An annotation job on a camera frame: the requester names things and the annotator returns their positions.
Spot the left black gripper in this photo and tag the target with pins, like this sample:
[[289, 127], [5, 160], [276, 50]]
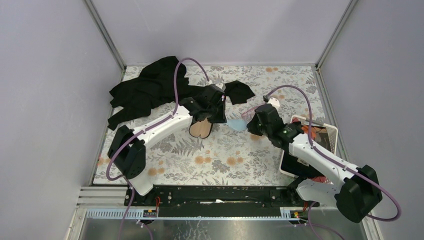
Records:
[[221, 118]]

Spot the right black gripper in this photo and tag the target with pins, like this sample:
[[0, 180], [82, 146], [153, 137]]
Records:
[[251, 126]]

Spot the pink transparent sunglasses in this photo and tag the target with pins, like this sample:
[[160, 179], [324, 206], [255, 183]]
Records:
[[248, 115]]

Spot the black glasses case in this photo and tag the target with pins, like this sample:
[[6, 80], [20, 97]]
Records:
[[201, 129]]

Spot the light blue cleaning cloth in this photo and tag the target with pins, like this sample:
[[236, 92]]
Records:
[[237, 124]]

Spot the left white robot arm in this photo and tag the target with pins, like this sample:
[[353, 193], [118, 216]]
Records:
[[128, 148]]

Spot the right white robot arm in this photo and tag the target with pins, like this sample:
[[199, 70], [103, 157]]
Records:
[[353, 189]]

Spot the floral patterned table mat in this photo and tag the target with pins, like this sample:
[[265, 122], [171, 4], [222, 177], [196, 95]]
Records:
[[229, 157]]

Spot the black cloth garment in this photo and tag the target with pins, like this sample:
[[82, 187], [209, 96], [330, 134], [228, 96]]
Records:
[[155, 87]]

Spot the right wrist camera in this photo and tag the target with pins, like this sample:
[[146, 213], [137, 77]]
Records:
[[272, 101]]

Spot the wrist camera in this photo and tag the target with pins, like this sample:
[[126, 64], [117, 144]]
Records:
[[272, 101], [220, 87]]

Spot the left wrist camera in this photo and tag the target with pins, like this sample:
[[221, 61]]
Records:
[[220, 87]]

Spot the grey slotted cable duct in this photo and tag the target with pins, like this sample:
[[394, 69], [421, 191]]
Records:
[[151, 214]]

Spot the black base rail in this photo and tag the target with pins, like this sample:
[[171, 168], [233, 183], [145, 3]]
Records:
[[218, 200]]

